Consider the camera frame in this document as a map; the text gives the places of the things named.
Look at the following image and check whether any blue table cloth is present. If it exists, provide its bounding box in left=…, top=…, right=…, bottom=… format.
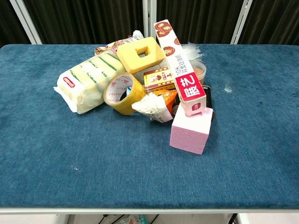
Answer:
left=0, top=43, right=299, bottom=210

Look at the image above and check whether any pack of green yellow sponges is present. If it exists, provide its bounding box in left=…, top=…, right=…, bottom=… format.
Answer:
left=53, top=51, right=124, bottom=114

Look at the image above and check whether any white table frame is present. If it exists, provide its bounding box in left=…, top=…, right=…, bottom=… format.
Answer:
left=0, top=206, right=299, bottom=224

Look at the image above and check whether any clear plastic lidded cup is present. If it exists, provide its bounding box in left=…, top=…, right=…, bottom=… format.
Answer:
left=189, top=60, right=207, bottom=86

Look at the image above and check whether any long white red paper box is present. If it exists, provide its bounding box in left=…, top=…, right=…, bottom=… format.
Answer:
left=153, top=19, right=207, bottom=117

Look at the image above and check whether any red white snack bag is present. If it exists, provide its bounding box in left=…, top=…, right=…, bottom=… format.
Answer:
left=94, top=30, right=144, bottom=56

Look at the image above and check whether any dark pleated curtain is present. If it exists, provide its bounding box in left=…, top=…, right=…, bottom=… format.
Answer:
left=0, top=0, right=299, bottom=48

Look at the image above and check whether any yellow packing tape roll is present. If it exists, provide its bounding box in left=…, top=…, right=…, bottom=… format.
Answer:
left=103, top=72, right=147, bottom=116

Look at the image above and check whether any pink foam block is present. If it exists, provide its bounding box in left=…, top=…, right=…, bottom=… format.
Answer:
left=170, top=104, right=215, bottom=155

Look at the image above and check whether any black cable under table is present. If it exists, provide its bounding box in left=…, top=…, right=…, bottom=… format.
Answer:
left=97, top=214, right=164, bottom=224

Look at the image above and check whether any black flat object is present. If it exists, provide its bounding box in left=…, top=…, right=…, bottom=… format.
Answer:
left=201, top=85, right=215, bottom=123

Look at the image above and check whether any yellow sponge with square hole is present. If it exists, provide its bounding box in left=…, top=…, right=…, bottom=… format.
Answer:
left=116, top=36, right=164, bottom=74

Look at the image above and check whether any red gold small carton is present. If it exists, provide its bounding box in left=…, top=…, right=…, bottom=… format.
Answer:
left=143, top=65, right=176, bottom=94

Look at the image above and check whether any orange white snack packet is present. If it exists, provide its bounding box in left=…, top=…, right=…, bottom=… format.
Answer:
left=131, top=90, right=178, bottom=124

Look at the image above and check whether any white metal frame post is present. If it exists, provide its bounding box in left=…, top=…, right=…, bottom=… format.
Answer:
left=142, top=0, right=157, bottom=39
left=9, top=0, right=43, bottom=45
left=229, top=0, right=253, bottom=45

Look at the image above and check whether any stack of clear plastic cups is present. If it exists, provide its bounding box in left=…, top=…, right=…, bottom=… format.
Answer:
left=182, top=42, right=203, bottom=62

